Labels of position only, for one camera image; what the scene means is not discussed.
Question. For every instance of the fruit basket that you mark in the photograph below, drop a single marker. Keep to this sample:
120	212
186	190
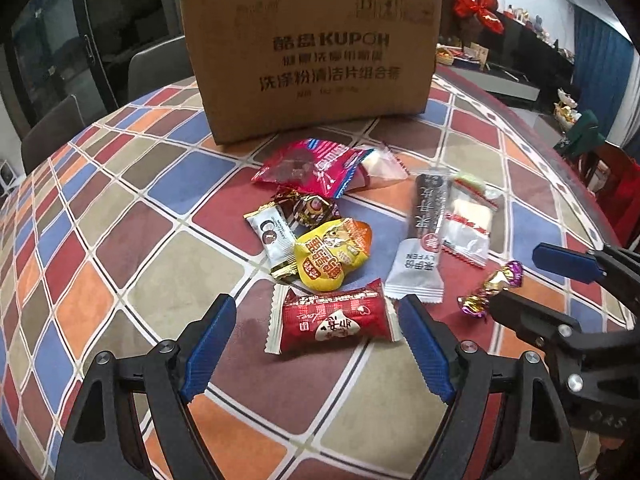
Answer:
445	55

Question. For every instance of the white brown candy packet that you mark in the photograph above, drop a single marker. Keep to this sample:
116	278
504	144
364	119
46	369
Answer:
272	240

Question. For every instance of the brown gold candy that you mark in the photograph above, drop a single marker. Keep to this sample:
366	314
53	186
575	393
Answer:
306	205

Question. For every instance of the pink snack packet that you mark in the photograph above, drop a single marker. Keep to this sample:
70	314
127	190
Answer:
312	165

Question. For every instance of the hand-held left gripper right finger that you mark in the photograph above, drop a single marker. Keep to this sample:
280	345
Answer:
425	347

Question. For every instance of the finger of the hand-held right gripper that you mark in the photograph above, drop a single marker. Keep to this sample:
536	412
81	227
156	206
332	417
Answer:
565	261
520	316

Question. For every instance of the glass sliding door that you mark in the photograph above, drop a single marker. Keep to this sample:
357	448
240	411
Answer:
100	35

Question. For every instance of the grey white snack bar packet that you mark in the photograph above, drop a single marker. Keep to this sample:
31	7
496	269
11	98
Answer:
424	240

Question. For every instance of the yellow snack packet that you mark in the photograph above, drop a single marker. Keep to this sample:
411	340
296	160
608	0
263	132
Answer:
327	255

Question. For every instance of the blue curtain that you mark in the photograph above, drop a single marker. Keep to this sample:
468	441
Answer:
602	75

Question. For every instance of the clear packet green candy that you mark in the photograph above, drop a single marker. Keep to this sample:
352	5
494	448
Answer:
475	191

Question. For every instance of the checkered tablecloth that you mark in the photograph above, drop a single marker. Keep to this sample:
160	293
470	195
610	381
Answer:
125	240

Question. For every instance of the red bow balloon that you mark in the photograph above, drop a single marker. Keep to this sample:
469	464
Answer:
480	10

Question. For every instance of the dark low cabinet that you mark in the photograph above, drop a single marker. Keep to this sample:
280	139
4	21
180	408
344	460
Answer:
515	67

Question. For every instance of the wooden chair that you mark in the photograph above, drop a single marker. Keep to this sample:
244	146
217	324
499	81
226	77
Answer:
617	185

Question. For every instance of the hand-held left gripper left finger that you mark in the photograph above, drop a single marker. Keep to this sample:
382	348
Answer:
210	347

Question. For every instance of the green box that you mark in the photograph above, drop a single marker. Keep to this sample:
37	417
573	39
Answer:
582	135

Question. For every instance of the purple gold candy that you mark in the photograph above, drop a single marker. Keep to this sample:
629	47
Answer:
491	285

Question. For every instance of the clear packet white candy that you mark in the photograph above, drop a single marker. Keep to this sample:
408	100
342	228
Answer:
465	237
382	162

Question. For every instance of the red candy packet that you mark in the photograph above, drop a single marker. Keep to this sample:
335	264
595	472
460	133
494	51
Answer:
330	317

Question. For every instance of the brown cardboard box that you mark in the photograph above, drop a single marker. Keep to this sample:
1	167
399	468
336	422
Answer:
310	60

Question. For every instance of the grey dining chair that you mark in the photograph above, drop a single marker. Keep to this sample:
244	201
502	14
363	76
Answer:
50	127
155	62

